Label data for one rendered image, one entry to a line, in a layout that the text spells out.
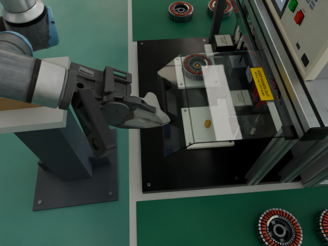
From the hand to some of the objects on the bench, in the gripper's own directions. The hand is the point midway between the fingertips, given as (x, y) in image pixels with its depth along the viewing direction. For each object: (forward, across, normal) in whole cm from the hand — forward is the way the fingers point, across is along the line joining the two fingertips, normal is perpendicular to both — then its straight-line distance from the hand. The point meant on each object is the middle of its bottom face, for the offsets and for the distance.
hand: (164, 123), depth 53 cm
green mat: (+49, +8, +37) cm, 62 cm away
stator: (+27, +19, -77) cm, 84 cm away
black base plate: (+30, +18, -27) cm, 44 cm away
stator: (+40, +12, +18) cm, 46 cm away
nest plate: (+28, +17, -15) cm, 36 cm away
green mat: (+48, +7, -92) cm, 104 cm away
